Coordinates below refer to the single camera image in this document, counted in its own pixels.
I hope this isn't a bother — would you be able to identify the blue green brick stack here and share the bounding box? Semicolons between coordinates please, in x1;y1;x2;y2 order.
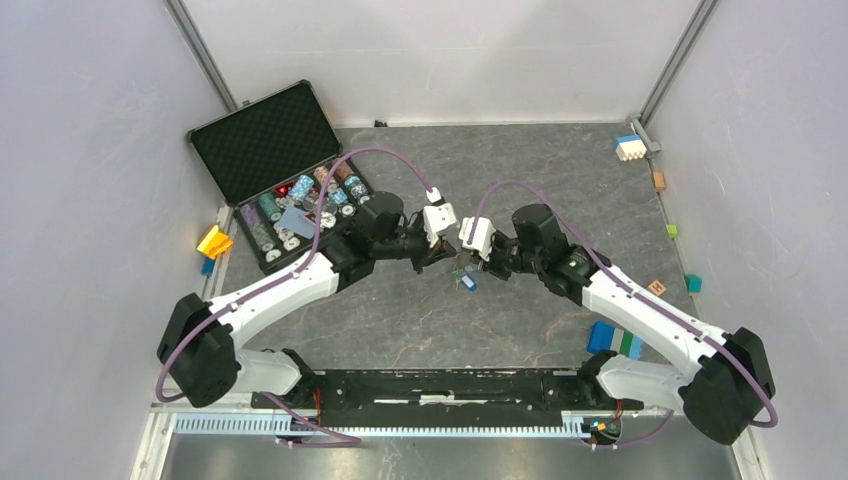
586;321;644;360

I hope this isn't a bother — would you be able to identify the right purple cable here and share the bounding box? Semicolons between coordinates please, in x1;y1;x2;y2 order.
467;180;779;450

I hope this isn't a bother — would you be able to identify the grey slotted cable duct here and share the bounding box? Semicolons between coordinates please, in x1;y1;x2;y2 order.
174;412;590;440

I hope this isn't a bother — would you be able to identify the blue key tag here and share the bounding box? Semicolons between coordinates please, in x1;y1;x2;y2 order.
459;273;478;291

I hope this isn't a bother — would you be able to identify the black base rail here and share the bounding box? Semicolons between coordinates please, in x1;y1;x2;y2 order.
282;368;644;428

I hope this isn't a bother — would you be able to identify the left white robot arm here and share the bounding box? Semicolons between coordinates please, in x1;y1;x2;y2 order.
155;192;457;408

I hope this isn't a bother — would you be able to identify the small orange patterned block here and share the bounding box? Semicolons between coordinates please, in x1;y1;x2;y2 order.
648;280;667;296

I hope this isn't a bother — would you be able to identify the purple cable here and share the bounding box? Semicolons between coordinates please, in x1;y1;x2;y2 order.
154;146;439;449
467;180;779;450

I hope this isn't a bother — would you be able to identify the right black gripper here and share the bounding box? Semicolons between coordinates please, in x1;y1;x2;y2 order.
469;231;543;282

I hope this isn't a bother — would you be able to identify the black poker chip case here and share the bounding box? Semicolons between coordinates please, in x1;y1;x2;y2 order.
187;80;373;275

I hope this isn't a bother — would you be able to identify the small blue block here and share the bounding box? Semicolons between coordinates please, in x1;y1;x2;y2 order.
201;258;216;277

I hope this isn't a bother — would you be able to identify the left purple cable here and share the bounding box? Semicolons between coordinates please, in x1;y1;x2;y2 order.
154;146;439;449

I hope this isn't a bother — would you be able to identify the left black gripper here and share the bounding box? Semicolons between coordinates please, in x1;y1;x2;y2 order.
372;217;455;274

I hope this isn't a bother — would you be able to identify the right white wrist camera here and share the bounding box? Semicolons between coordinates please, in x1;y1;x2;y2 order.
459;217;496;262

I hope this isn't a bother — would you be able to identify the blue white toy brick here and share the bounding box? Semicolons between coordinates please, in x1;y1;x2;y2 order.
615;134;648;162

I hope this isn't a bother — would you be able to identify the teal small block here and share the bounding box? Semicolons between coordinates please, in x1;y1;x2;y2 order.
684;273;702;294

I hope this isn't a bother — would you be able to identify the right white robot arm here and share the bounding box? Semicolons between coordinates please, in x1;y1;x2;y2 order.
460;204;776;445

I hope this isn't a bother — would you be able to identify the yellow orange toy block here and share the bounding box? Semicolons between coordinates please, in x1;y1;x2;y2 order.
196;225;233;260

